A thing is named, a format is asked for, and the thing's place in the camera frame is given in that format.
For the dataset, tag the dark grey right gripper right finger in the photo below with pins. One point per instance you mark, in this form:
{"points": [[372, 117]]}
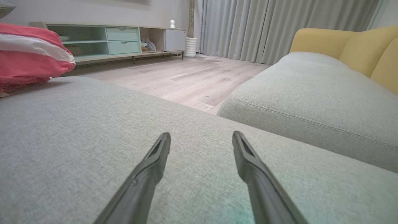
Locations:
{"points": [[264, 189]]}

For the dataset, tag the brown tree trunk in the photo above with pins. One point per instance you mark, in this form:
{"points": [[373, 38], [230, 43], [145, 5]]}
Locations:
{"points": [[191, 18]]}

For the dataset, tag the grey sofa seat cushion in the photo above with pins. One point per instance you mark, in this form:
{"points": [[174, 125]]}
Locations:
{"points": [[311, 99]]}

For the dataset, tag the striped grey pillow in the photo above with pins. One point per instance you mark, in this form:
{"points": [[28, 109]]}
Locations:
{"points": [[5, 7]]}

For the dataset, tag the small white figurine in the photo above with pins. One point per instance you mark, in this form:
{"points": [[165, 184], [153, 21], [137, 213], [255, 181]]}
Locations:
{"points": [[172, 24]]}

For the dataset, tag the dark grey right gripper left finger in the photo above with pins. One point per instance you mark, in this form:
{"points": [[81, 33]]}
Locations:
{"points": [[140, 186]]}

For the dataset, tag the mint and wood TV cabinet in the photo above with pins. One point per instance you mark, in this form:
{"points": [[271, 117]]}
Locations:
{"points": [[90, 57]]}

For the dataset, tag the grey pleated curtain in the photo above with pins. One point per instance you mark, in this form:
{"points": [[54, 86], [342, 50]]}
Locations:
{"points": [[279, 28]]}

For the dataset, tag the grey sofa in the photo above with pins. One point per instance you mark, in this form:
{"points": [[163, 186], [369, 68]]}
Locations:
{"points": [[77, 140]]}

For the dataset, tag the mint cabinet drawer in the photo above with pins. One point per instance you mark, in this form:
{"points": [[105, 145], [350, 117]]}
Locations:
{"points": [[122, 34], [123, 47]]}

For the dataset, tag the yellow sofa backrest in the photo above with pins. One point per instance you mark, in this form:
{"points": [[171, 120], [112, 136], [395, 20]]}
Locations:
{"points": [[320, 40]]}

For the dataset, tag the white ribbed planter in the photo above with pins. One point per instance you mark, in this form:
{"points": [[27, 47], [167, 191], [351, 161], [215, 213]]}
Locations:
{"points": [[191, 47]]}

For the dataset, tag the red jersey with white trim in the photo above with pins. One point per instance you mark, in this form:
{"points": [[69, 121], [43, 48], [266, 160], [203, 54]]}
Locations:
{"points": [[28, 65]]}

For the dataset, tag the yellow sofa back cushion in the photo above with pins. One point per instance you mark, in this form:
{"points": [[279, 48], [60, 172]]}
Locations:
{"points": [[367, 49], [388, 70]]}

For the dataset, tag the soft toy in cabinet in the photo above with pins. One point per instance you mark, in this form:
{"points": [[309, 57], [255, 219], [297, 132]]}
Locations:
{"points": [[149, 45]]}

